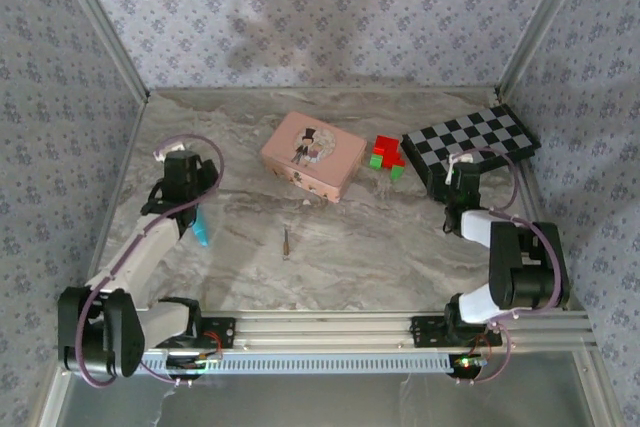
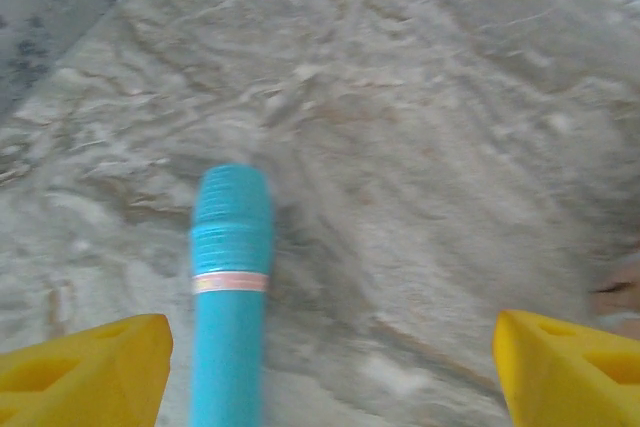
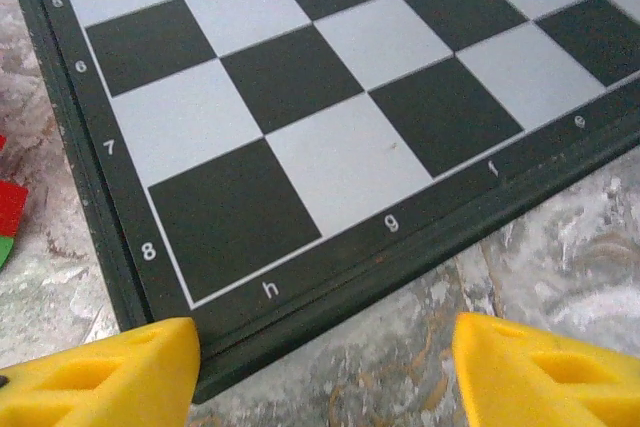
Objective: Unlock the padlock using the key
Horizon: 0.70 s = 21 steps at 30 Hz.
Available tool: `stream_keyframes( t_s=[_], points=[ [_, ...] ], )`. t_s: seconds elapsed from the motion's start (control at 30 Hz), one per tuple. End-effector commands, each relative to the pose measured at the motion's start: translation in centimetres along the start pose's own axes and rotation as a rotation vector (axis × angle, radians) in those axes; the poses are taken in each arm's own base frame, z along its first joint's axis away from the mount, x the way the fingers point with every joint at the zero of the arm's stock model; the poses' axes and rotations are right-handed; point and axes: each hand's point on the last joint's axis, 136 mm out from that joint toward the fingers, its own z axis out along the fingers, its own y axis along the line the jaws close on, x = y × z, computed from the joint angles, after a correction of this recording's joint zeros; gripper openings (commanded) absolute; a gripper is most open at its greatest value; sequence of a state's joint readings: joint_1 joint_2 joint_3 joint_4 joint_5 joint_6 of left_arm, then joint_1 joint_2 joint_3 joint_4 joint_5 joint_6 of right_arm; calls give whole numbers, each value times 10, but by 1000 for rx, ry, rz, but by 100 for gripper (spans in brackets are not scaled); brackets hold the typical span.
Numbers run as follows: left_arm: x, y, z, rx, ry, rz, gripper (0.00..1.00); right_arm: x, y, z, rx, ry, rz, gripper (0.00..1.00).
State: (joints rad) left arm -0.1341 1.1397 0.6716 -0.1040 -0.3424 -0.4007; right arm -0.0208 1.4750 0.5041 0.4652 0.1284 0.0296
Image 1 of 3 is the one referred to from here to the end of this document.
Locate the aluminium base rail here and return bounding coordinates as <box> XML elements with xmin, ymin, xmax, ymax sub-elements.
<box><xmin>139</xmin><ymin>310</ymin><xmax>599</xmax><ymax>354</ymax></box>

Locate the light blue tube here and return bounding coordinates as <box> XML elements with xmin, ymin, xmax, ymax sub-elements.
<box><xmin>191</xmin><ymin>206</ymin><xmax>214</xmax><ymax>249</ymax></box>

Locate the black and grey chessboard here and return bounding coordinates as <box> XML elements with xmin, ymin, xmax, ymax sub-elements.
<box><xmin>402</xmin><ymin>103</ymin><xmax>543</xmax><ymax>201</ymax></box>

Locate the pink tin box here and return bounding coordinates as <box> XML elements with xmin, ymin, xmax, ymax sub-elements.
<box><xmin>258</xmin><ymin>110</ymin><xmax>368</xmax><ymax>206</ymax></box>

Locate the aluminium frame post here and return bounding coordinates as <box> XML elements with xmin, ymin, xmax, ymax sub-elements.
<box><xmin>49</xmin><ymin>0</ymin><xmax>151</xmax><ymax>101</ymax></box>
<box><xmin>494</xmin><ymin>0</ymin><xmax>599</xmax><ymax>98</ymax></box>

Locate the grey slotted cable duct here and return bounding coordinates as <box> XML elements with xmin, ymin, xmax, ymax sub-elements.
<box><xmin>142</xmin><ymin>353</ymin><xmax>454</xmax><ymax>376</ymax></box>

